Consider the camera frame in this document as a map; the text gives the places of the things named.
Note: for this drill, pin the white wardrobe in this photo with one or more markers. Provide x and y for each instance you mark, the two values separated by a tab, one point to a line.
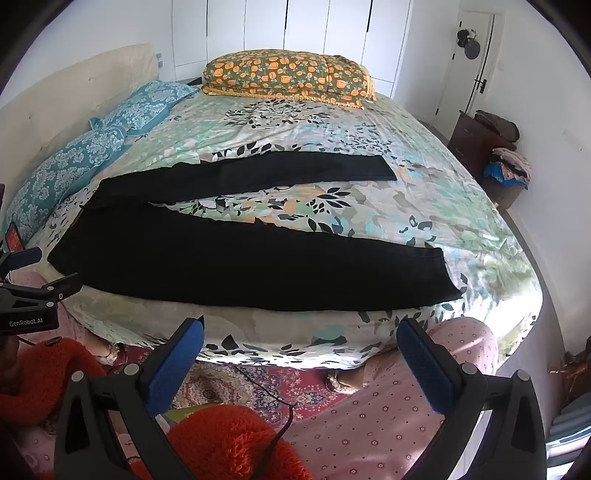
300	27

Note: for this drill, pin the person's foot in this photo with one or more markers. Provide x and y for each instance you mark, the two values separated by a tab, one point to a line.
344	381
108	350

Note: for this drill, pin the white door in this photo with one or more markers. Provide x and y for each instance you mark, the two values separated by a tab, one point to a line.
466	78

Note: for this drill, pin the brown laundry basket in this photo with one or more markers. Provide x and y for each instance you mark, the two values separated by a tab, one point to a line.
508	196

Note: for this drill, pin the dark wooden cabinet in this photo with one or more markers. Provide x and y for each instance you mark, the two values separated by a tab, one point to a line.
466	138

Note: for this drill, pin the beige padded headboard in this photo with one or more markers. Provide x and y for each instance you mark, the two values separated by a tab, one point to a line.
69	92

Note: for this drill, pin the person's left foot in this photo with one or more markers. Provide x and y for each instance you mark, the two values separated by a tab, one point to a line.
108	350

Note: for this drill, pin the person's right leg pink pajamas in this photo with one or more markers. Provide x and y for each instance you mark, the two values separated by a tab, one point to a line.
369	438

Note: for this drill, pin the person's right foot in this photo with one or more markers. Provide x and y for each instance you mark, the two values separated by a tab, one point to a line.
344	381

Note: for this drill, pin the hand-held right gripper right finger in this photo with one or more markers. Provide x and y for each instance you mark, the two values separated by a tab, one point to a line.
425	369

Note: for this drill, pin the person's right forearm orange sleeve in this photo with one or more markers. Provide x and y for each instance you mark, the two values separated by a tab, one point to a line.
231	443

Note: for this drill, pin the orange floral folded quilt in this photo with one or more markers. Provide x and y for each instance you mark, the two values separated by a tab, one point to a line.
286	74

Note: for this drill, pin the black hat on door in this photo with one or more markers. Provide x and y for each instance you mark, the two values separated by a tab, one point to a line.
471	46

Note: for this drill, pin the red patterned rug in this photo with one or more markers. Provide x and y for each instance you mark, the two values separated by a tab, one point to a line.
217	392

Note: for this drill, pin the pile of mixed clothes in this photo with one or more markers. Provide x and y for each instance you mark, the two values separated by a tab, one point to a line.
508	166

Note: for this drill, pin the black pants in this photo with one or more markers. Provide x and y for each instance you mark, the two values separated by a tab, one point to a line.
231	263

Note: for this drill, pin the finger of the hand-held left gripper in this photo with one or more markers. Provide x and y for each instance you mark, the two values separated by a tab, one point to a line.
60	286
25	257

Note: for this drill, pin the bed with leaf print sheet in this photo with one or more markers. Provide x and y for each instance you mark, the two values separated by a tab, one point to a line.
415	207

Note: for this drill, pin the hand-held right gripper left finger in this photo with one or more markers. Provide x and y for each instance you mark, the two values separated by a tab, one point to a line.
178	362

